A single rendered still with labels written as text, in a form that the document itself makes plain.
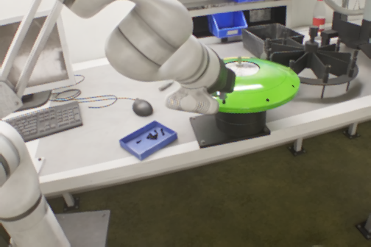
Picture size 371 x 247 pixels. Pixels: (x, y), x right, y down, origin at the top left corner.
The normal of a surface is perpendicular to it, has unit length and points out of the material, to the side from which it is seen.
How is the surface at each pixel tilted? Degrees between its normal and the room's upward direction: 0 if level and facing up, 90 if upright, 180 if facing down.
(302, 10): 90
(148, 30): 75
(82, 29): 90
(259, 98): 24
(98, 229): 0
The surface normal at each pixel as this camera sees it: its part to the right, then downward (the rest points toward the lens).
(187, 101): -0.36, -0.20
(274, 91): 0.11, -0.65
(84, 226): -0.10, -0.86
